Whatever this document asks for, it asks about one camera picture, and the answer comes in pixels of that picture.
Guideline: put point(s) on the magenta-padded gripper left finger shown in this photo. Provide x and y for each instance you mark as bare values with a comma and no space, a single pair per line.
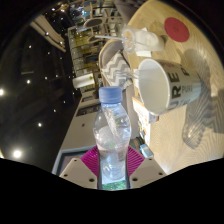
78,173

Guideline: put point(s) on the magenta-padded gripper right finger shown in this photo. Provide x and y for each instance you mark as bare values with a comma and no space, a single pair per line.
146,173

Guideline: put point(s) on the clear blue-capped water bottle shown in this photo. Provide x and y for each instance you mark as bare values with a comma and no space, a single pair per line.
111,133

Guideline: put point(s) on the small teal box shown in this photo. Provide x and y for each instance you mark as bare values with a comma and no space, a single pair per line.
146,151

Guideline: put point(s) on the group of ceiling lights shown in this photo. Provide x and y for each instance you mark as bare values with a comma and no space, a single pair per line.
16,153

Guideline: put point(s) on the white mug with dark lettering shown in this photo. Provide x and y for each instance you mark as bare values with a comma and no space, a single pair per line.
166,86

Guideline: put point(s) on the grey white chevron cushion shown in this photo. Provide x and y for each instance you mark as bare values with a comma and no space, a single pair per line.
115,66

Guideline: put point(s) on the clear plastic cup with straw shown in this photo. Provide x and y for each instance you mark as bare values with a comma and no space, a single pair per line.
143,38

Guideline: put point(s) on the flat round red coaster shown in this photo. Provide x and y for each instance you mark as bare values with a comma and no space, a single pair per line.
176,29

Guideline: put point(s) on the group of dining chairs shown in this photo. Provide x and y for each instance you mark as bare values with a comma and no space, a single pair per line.
93,22

